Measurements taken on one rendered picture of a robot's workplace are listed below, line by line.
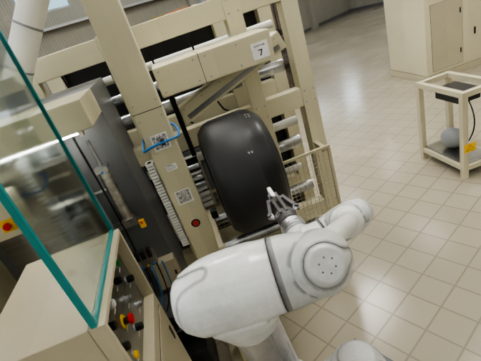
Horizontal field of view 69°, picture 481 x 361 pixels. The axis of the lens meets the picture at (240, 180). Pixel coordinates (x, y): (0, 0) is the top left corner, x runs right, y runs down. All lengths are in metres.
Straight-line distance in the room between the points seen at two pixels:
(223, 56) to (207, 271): 1.39
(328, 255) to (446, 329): 1.96
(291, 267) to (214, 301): 0.13
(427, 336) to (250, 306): 1.92
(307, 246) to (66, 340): 0.83
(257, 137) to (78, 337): 0.99
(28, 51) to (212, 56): 0.82
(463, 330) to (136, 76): 2.17
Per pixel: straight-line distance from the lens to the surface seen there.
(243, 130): 1.58
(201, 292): 0.60
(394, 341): 2.42
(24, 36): 1.90
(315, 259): 0.55
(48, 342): 1.24
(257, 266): 0.58
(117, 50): 1.56
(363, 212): 1.17
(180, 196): 1.71
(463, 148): 3.57
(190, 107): 1.99
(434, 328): 2.48
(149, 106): 1.58
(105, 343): 1.20
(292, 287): 0.58
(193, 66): 1.83
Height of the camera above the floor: 1.94
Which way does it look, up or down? 26 degrees down
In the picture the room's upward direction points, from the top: 19 degrees counter-clockwise
